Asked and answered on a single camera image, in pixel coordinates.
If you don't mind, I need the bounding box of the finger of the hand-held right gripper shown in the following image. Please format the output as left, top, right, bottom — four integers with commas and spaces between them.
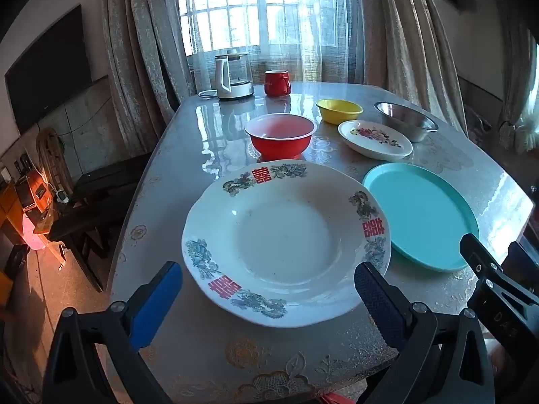
505, 241, 539, 300
459, 233, 505, 288

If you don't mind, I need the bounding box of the red plastic bowl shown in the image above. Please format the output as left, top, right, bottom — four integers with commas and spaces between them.
244, 113, 317, 161

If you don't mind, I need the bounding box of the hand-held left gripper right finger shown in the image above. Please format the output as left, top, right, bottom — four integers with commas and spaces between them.
354, 261, 495, 404

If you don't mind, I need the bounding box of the dark wooden bench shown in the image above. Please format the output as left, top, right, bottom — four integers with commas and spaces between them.
48, 154, 152, 293

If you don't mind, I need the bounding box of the orange wooden side cabinet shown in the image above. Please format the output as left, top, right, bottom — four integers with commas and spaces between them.
0, 168, 55, 249

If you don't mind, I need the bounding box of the patterned cushion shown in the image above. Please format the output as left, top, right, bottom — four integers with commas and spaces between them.
463, 105, 494, 140

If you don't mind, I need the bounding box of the white framed window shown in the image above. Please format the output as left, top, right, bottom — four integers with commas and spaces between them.
177, 0, 367, 57

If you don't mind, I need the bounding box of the teal plastic plate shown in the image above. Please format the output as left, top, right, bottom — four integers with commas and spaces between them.
362, 162, 481, 272

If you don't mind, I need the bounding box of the black wall television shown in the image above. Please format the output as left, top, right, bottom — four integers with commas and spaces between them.
5, 4, 92, 134

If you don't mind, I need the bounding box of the beige heavy curtain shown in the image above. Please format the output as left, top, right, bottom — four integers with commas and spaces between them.
103, 0, 194, 152
358, 0, 468, 135

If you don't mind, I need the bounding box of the white electric kettle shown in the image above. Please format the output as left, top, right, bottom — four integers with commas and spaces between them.
215, 50, 255, 101

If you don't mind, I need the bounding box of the sheer checked curtain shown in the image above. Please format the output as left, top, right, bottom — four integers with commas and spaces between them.
181, 0, 371, 87

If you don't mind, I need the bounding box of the stainless steel bowl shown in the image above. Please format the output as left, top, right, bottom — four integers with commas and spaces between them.
374, 101, 439, 143

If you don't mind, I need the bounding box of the tied beige curtain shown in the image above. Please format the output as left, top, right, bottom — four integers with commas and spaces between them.
495, 4, 539, 154

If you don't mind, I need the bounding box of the curved wooden chair back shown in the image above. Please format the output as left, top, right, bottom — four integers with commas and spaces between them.
36, 128, 74, 194

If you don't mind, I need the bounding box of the yellow plastic bowl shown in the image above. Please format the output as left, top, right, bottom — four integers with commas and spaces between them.
316, 99, 364, 126

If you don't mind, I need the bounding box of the white floral plate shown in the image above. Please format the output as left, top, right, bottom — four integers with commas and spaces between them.
338, 120, 414, 161

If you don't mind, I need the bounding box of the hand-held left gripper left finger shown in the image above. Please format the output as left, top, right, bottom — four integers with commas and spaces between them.
42, 261, 184, 404

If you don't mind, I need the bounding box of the red mug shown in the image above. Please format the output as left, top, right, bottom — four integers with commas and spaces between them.
264, 70, 292, 97

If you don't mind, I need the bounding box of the large white dragon-print plate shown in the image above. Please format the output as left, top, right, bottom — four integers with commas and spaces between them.
181, 159, 392, 329

